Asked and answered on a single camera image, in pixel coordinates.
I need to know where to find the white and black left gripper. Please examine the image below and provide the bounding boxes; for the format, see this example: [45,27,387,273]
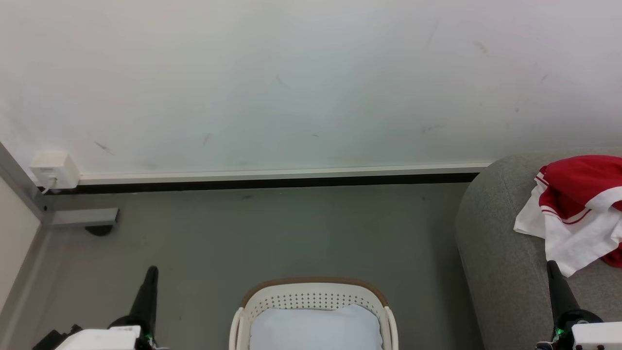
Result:
[56,265,159,350]

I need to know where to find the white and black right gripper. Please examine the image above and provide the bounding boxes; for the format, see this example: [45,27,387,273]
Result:
[547,261,622,350]

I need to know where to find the red and white jersey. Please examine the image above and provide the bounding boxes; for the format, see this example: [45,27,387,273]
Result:
[514,155,622,278]

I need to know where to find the grey upholstered seat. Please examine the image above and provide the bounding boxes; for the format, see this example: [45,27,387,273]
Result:
[455,148,622,350]

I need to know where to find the white perforated laundry basket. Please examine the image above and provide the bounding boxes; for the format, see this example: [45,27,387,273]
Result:
[228,277,400,350]

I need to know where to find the pale blue cloth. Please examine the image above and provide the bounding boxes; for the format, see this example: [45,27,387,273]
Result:
[249,304,384,350]

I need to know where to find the black skirting strip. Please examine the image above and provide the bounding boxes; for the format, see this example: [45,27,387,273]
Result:
[39,174,482,195]

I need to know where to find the white baseboard strip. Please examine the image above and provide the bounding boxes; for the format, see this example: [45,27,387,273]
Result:
[78,163,491,185]

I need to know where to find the white wall socket box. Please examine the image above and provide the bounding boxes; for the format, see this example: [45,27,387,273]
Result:
[29,150,81,190]

